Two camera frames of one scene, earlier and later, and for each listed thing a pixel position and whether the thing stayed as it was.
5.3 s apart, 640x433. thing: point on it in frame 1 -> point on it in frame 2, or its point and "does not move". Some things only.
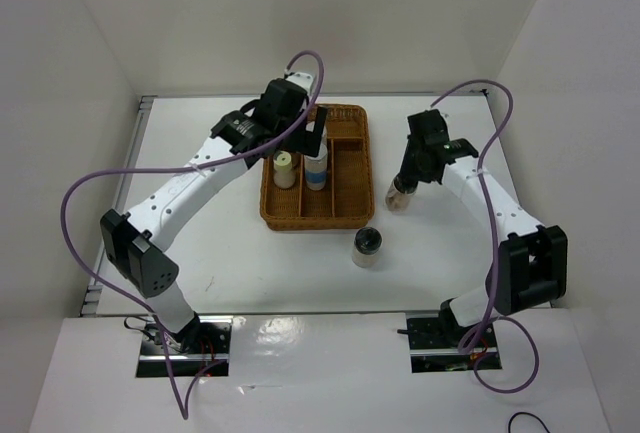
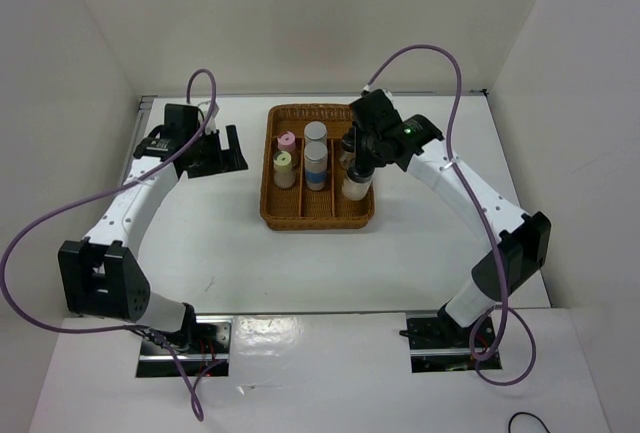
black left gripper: [306, 142] -> [225, 160]
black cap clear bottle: [367, 242] -> [356, 184]
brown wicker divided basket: [347, 202] does not move
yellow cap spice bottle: [283, 173] does not move
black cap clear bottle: [398, 196] -> [347, 156]
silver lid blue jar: [315, 172] does not move
